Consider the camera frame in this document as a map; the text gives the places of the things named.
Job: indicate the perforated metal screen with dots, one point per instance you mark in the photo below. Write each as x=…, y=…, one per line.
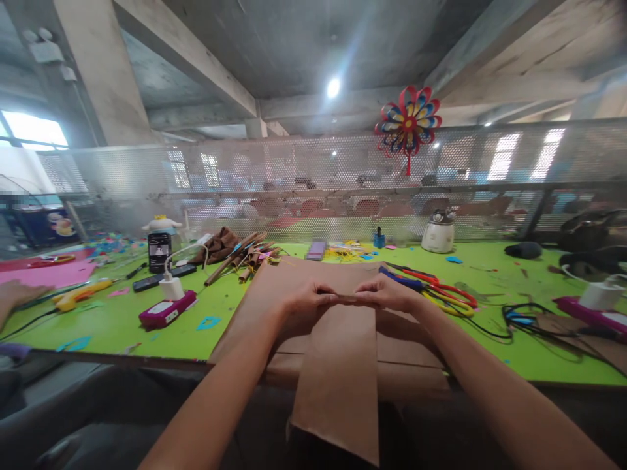
x=303, y=186

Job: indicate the red blue yellow paper pinwheel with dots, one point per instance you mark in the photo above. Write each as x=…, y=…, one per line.
x=407, y=122

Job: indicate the round ceiling lamp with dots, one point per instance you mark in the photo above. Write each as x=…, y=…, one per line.
x=333, y=87

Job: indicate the black bag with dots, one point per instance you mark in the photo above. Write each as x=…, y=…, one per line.
x=595, y=240

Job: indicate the person's left hand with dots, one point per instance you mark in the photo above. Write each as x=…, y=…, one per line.
x=303, y=301

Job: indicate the brown paper offcuts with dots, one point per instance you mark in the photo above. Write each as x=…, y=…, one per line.
x=588, y=342

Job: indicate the small blue bottle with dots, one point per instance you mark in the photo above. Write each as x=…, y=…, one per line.
x=378, y=239

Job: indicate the pile of coloured paper scraps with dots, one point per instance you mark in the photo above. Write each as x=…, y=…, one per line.
x=115, y=245

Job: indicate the purple box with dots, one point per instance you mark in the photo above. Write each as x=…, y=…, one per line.
x=316, y=250

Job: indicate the yellow glue gun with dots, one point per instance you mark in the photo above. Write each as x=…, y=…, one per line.
x=78, y=295

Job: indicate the brown paper strip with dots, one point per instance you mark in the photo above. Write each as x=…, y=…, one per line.
x=338, y=372

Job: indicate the window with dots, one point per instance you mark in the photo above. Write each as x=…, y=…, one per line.
x=32, y=129

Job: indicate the white electric kettle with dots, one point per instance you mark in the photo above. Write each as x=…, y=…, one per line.
x=437, y=235

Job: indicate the black oval pouch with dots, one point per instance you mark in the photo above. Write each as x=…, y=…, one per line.
x=523, y=249

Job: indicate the white charger plug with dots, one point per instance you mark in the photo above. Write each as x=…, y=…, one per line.
x=600, y=294
x=171, y=286

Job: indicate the pile of brown paper rolls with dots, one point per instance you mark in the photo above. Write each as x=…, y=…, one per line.
x=247, y=257

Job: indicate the upright black smartphone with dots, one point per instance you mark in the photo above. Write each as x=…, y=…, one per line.
x=159, y=252

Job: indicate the wall emergency light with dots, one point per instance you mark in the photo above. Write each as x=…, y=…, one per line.
x=43, y=46

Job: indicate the large brown paper sheet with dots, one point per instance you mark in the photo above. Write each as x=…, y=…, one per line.
x=274, y=294

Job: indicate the flat black smartphone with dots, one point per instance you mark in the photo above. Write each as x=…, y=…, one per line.
x=147, y=283

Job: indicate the pink paper sheet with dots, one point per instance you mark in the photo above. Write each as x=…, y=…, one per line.
x=44, y=274

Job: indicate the black marker pen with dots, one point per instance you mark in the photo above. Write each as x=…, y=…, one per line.
x=136, y=270

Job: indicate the person's right hand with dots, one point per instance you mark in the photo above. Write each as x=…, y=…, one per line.
x=392, y=296

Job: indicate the small red scissors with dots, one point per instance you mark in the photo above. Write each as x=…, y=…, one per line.
x=51, y=260

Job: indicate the white plush toy with crown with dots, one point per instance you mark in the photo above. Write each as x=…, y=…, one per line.
x=160, y=225

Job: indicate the yellow paper strips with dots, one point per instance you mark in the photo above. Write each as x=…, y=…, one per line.
x=343, y=254

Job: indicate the purple power strip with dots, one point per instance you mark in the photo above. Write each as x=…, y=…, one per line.
x=595, y=316
x=164, y=311

